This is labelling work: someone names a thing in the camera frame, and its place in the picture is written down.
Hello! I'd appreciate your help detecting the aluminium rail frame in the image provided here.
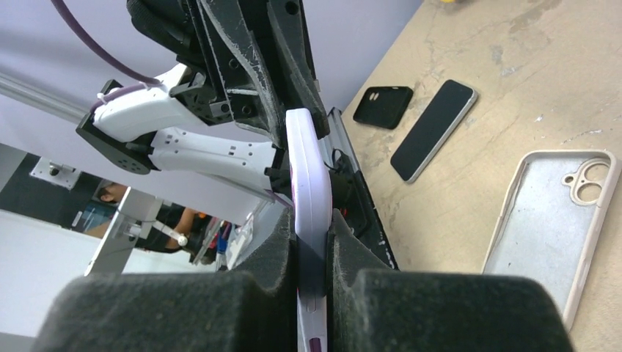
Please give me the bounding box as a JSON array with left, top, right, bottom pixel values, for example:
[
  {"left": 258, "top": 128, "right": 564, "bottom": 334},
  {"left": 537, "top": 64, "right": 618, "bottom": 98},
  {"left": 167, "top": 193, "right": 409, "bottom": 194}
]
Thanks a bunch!
[{"left": 1, "top": 73, "right": 87, "bottom": 124}]

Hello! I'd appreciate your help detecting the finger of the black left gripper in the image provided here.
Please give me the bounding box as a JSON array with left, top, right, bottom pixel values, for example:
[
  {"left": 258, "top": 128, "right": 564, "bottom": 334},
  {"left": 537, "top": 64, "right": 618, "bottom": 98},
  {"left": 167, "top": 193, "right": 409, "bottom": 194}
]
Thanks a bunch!
[
  {"left": 267, "top": 1, "right": 330, "bottom": 139},
  {"left": 197, "top": 1, "right": 287, "bottom": 148}
]

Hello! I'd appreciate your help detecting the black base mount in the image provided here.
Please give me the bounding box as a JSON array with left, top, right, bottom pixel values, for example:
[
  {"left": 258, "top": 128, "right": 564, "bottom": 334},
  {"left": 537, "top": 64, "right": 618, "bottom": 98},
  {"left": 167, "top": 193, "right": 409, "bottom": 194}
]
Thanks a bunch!
[{"left": 319, "top": 108, "right": 399, "bottom": 270}]

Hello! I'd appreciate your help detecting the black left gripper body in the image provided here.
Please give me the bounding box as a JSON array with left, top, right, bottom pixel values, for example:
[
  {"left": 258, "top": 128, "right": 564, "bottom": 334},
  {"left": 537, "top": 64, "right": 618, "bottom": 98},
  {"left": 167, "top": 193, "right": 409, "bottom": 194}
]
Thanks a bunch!
[{"left": 126, "top": 1, "right": 244, "bottom": 125}]

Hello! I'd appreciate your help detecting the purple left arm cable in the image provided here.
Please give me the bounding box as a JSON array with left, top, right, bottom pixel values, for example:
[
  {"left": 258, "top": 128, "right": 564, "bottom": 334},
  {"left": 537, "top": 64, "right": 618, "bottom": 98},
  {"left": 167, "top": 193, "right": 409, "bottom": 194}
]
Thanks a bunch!
[{"left": 48, "top": 0, "right": 164, "bottom": 115}]

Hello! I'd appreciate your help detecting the silver-edged phone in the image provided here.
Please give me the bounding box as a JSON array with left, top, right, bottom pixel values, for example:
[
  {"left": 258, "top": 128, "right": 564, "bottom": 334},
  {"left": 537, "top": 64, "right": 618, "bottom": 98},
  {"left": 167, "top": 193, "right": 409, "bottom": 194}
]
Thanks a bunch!
[{"left": 390, "top": 80, "right": 478, "bottom": 183}]

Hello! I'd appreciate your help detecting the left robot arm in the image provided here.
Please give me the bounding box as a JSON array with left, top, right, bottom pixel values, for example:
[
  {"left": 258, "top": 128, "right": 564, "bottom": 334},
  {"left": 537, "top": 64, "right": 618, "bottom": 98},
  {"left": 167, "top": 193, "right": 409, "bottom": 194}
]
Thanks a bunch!
[{"left": 76, "top": 1, "right": 330, "bottom": 199}]

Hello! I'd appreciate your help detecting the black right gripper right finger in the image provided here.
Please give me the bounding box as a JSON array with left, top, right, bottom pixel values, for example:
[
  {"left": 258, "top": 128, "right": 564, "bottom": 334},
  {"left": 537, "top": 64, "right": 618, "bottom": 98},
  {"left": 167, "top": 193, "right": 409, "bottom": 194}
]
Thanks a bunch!
[{"left": 328, "top": 212, "right": 574, "bottom": 351}]

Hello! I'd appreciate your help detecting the beige phone case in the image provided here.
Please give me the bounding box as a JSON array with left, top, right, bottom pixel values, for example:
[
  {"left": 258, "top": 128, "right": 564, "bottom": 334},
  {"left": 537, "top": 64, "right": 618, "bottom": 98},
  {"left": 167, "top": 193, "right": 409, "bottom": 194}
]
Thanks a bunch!
[{"left": 482, "top": 150, "right": 621, "bottom": 330}]

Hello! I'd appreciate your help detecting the black phone case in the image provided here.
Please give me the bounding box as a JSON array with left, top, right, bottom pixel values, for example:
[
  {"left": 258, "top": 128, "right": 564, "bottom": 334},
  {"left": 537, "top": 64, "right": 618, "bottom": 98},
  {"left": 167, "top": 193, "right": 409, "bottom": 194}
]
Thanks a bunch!
[{"left": 353, "top": 86, "right": 414, "bottom": 130}]

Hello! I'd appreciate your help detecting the person in background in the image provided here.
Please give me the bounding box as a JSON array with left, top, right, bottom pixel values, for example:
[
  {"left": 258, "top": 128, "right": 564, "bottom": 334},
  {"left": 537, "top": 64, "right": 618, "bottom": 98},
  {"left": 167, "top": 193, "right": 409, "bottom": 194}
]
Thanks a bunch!
[{"left": 85, "top": 183, "right": 216, "bottom": 265}]

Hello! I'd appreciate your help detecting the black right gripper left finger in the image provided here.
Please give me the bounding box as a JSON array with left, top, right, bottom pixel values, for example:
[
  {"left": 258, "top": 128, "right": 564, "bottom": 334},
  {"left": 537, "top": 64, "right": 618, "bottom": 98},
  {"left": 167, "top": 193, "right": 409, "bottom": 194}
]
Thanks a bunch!
[{"left": 32, "top": 209, "right": 297, "bottom": 351}]

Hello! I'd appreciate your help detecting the lilac phone case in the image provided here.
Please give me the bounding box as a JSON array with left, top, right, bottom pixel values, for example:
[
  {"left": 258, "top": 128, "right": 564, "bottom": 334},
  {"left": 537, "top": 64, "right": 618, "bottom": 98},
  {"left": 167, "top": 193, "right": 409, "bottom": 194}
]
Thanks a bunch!
[{"left": 285, "top": 108, "right": 332, "bottom": 351}]

